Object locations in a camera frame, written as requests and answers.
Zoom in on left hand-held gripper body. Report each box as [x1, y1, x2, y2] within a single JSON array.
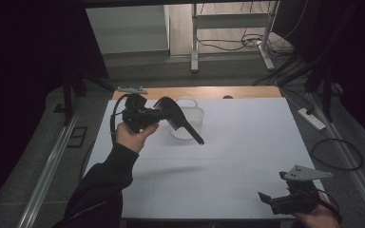
[[117, 86, 160, 134]]

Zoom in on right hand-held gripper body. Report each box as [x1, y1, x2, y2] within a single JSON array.
[[269, 164, 334, 217]]

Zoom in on black spatula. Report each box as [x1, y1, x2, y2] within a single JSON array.
[[152, 96, 205, 146]]

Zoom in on white mesh basket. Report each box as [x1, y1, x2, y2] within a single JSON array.
[[169, 97, 205, 142]]

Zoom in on person's left hand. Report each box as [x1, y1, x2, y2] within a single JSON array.
[[113, 121, 160, 155]]

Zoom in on person's right hand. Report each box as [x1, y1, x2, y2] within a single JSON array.
[[291, 192, 341, 228]]

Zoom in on white table mat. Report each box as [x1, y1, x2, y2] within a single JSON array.
[[84, 97, 325, 220]]

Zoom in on white power strip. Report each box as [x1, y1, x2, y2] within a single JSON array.
[[298, 107, 327, 132]]

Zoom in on black tripod stand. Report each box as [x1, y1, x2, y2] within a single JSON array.
[[52, 70, 115, 127], [279, 60, 343, 124]]

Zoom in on white metal stand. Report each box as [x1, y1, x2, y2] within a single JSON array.
[[190, 1, 280, 74]]

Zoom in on dark curtain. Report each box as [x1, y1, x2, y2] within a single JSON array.
[[0, 0, 110, 210], [272, 0, 365, 153]]

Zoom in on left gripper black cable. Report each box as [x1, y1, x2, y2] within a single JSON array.
[[108, 93, 131, 136]]

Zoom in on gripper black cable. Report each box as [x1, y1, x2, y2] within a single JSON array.
[[108, 93, 131, 136], [317, 188, 344, 226]]

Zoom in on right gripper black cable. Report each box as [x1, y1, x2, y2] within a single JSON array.
[[317, 188, 344, 226]]

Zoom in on metal floor rail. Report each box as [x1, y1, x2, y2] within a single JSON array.
[[307, 91, 365, 227], [16, 107, 81, 228]]

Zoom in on black looped floor cable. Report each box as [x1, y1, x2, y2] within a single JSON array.
[[309, 138, 365, 172]]

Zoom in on tangled floor cables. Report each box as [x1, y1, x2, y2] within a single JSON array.
[[196, 1, 296, 58]]

